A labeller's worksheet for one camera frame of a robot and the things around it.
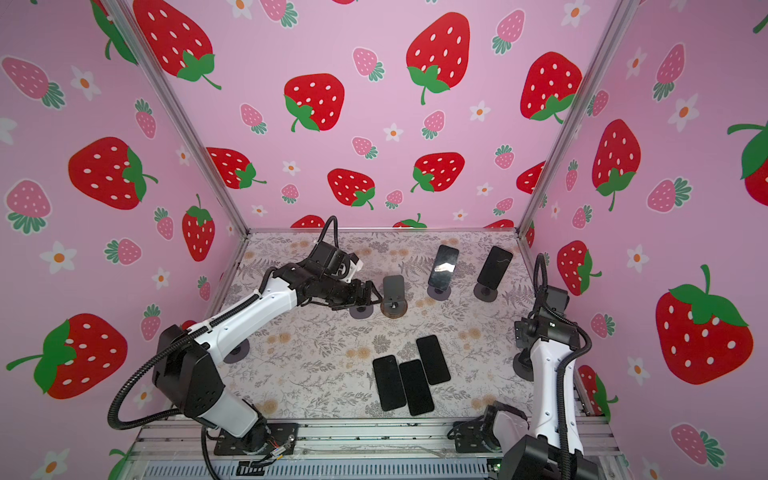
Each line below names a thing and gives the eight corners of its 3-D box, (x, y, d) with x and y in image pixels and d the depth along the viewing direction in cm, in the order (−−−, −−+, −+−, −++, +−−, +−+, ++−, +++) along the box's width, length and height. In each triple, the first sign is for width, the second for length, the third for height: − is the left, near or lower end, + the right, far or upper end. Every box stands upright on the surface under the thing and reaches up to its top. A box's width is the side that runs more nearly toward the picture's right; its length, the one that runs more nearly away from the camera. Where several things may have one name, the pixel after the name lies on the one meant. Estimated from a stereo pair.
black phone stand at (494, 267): (472, 290, 105) (484, 259, 92) (481, 277, 109) (493, 245, 95) (489, 299, 103) (503, 269, 89) (498, 285, 107) (512, 254, 93)
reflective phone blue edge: (426, 293, 105) (430, 266, 93) (435, 271, 111) (440, 243, 99) (446, 299, 103) (453, 272, 91) (454, 277, 109) (461, 249, 97)
